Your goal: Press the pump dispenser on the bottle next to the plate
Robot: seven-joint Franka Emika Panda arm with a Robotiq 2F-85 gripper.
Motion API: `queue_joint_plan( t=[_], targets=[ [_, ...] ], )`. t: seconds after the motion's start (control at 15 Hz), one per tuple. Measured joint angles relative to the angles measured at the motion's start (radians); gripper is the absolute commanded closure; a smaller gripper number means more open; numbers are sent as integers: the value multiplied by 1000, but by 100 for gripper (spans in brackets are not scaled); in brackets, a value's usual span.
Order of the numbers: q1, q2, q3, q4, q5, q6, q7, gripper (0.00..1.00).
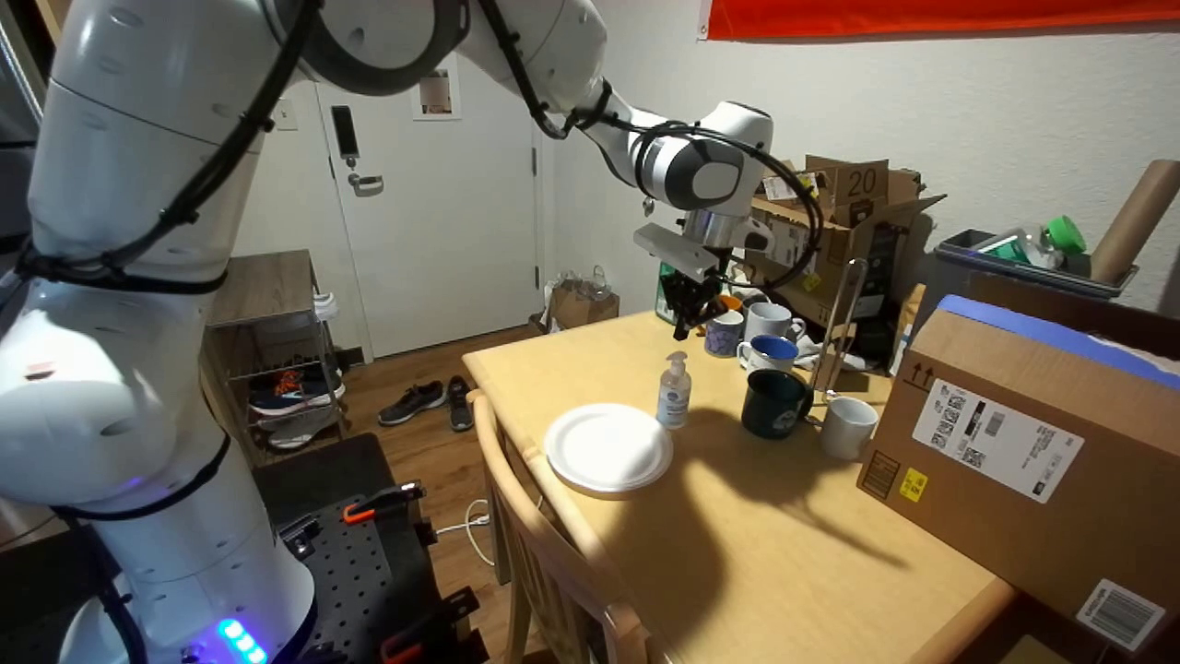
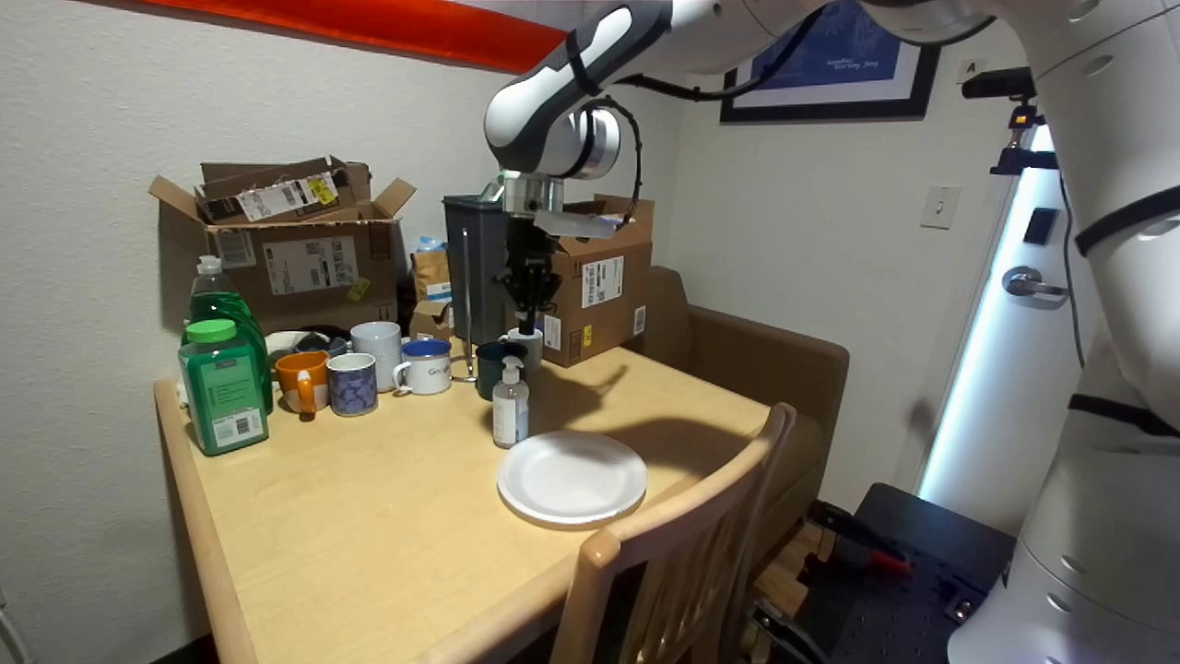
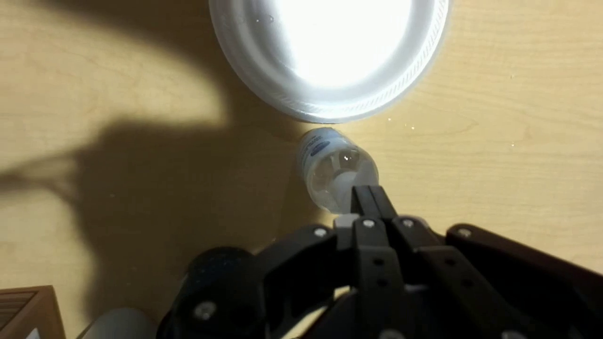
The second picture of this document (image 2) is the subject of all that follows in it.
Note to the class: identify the white round plate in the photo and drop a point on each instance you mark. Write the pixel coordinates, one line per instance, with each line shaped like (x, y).
(572, 477)

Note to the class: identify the tall white mug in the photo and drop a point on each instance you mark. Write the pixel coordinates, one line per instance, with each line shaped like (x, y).
(378, 344)

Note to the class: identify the small clear pump bottle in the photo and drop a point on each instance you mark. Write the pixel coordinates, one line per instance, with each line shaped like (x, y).
(509, 411)

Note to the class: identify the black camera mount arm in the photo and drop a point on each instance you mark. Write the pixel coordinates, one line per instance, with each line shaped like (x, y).
(1019, 162)

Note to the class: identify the red wall banner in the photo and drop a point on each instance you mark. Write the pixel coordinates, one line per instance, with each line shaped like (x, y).
(370, 25)

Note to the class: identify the brown armchair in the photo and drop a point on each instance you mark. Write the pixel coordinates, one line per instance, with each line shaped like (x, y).
(762, 362)

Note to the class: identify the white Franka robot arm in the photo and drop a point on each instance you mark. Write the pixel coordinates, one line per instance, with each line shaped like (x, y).
(1106, 186)

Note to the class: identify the small white cup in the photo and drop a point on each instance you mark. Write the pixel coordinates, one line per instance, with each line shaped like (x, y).
(531, 354)

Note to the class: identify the black trash bin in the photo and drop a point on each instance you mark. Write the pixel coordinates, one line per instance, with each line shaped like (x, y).
(472, 265)

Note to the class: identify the white mug blue rim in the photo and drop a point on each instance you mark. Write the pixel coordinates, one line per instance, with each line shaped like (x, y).
(424, 372)

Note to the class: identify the large open cardboard box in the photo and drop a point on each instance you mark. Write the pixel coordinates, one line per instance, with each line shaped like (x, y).
(308, 272)

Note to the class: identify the cardboard box with shipping label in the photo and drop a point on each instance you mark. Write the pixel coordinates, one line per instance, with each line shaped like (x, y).
(603, 297)

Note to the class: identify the white door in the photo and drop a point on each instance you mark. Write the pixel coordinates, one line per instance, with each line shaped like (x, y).
(1000, 382)

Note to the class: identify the white light switch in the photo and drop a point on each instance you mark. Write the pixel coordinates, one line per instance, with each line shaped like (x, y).
(941, 210)

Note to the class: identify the framed blue picture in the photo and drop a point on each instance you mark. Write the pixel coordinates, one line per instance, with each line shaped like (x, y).
(860, 79)

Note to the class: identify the dark green mug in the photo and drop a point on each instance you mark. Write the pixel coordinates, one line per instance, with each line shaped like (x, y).
(488, 368)

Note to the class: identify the blue patterned mug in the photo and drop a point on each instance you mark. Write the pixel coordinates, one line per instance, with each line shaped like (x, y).
(351, 389)

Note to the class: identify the green square bottle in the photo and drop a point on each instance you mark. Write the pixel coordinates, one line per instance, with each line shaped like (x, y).
(222, 392)

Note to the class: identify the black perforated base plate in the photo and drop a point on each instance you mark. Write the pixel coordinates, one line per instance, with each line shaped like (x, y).
(941, 541)

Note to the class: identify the small brown cardboard box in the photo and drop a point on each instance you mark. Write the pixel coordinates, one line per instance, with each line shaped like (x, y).
(427, 288)

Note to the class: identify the flattened cardboard with label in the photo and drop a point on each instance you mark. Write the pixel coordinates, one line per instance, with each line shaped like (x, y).
(280, 190)

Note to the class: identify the black door keypad lock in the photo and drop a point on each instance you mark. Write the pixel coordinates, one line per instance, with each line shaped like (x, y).
(1041, 228)

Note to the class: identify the light wooden chair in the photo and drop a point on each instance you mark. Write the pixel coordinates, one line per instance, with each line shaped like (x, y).
(688, 529)

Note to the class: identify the green soda bottle white cap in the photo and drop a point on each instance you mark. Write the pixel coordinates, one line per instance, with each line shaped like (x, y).
(218, 297)

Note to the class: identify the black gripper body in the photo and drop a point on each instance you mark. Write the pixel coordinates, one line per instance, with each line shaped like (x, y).
(531, 252)

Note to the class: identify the orange mug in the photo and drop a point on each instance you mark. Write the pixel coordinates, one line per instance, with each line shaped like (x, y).
(298, 375)

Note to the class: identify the black stereo camera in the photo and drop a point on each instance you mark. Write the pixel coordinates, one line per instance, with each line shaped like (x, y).
(996, 82)

